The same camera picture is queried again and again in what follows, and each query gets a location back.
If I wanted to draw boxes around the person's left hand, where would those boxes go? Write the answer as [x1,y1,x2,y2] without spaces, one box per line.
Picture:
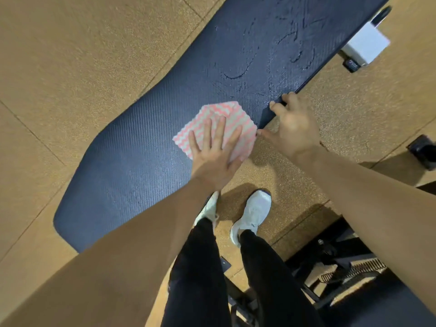
[188,116,244,192]

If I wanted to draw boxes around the person's right hand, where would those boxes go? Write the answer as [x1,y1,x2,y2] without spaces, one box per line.
[257,91,322,164]

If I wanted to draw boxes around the pink white striped cloth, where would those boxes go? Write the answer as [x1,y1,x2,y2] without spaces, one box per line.
[172,101,258,163]

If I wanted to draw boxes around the black bench white frame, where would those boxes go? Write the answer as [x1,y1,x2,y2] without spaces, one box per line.
[53,0,392,254]

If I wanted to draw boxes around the adjustable black weight bench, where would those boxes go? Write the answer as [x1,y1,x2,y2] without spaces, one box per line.
[218,134,436,327]

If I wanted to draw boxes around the person's left forearm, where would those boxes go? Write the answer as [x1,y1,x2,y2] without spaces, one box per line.
[0,177,220,327]

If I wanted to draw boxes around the person's right forearm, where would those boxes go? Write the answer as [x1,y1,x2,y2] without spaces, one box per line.
[299,146,436,316]

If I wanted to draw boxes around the white left shoe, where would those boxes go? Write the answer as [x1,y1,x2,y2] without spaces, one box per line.
[194,191,220,232]

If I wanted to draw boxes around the white shoe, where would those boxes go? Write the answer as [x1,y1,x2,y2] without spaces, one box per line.
[194,191,220,232]
[230,188,273,248]

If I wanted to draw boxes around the white right shoe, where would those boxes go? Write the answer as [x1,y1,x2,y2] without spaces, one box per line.
[230,188,273,248]

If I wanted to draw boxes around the black trousers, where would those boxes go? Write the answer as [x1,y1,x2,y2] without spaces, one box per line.
[160,218,324,327]

